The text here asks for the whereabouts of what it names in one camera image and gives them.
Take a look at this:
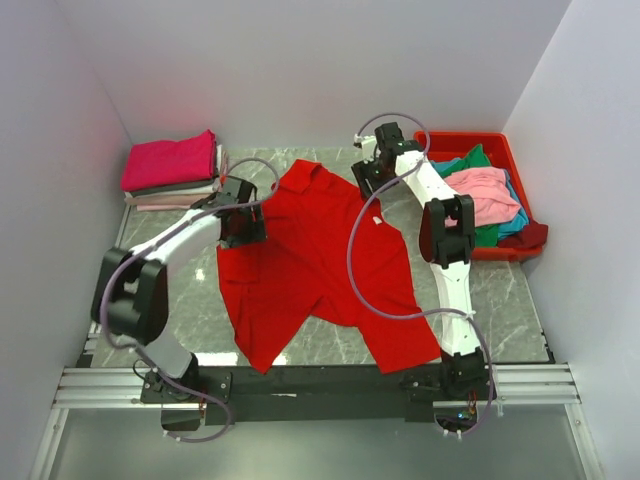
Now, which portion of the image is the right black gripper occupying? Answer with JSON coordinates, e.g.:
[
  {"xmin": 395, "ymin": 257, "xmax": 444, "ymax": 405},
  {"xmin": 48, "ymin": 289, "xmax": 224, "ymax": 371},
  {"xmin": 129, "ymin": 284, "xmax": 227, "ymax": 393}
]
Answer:
[{"xmin": 351, "ymin": 154, "xmax": 399, "ymax": 202}]

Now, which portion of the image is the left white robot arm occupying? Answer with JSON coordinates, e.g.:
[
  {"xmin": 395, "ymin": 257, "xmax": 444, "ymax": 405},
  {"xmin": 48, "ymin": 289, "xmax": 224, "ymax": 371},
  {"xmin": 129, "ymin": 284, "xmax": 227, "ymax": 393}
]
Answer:
[{"xmin": 91, "ymin": 176, "xmax": 266, "ymax": 402}]

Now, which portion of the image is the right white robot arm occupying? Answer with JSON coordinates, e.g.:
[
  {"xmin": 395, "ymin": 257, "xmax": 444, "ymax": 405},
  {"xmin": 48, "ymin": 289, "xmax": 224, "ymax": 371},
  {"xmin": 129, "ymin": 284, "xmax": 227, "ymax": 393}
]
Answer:
[{"xmin": 346, "ymin": 122, "xmax": 491, "ymax": 399}]

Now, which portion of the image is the light blue t-shirt in bin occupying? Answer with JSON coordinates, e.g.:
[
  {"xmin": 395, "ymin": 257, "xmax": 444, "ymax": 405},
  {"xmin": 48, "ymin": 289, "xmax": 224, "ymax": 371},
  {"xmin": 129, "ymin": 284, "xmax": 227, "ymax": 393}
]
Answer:
[{"xmin": 432, "ymin": 158, "xmax": 529, "ymax": 241}]

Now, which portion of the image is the red plastic bin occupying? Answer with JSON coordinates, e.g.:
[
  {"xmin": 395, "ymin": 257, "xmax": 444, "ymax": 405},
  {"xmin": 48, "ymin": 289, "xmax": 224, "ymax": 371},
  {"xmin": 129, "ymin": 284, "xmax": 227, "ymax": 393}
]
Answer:
[{"xmin": 428, "ymin": 131, "xmax": 546, "ymax": 262}]

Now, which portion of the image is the folded light pink t-shirt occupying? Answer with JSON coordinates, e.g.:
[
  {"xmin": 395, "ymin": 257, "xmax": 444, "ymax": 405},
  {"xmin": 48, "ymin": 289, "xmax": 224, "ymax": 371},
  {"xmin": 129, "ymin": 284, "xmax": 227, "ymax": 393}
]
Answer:
[{"xmin": 134, "ymin": 152, "xmax": 229, "ymax": 213}]

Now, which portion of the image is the folded magenta t-shirt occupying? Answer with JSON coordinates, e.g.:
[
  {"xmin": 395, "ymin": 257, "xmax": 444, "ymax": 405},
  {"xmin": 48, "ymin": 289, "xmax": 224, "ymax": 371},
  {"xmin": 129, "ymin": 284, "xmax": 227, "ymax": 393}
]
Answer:
[{"xmin": 120, "ymin": 130, "xmax": 216, "ymax": 192}]

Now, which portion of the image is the pink t-shirt in bin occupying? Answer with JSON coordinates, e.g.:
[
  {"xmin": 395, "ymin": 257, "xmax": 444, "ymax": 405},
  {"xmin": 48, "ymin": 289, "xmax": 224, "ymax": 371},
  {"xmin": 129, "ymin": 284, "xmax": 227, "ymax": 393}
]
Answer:
[{"xmin": 444, "ymin": 167, "xmax": 520, "ymax": 227}]

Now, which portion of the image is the green t-shirt in bin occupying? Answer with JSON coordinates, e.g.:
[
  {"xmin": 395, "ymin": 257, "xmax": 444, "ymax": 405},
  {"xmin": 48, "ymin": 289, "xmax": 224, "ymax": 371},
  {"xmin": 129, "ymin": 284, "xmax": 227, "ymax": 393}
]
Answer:
[{"xmin": 448, "ymin": 144, "xmax": 499, "ymax": 248}]

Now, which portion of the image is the dark red t-shirt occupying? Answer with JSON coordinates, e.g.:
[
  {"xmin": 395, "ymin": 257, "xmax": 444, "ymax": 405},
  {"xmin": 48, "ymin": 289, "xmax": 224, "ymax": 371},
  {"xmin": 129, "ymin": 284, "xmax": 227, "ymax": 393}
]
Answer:
[{"xmin": 497, "ymin": 221, "xmax": 549, "ymax": 262}]

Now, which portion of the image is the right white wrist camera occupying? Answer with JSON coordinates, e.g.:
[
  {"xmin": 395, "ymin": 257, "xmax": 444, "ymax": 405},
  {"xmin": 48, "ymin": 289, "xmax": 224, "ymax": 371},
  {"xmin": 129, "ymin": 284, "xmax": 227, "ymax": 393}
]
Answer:
[{"xmin": 353, "ymin": 134, "xmax": 377, "ymax": 162}]

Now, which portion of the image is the aluminium frame rail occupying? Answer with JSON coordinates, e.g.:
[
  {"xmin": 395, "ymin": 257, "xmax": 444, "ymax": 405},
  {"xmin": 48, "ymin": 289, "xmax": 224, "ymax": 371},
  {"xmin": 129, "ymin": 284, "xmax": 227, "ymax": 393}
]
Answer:
[{"xmin": 52, "ymin": 363, "xmax": 581, "ymax": 410}]

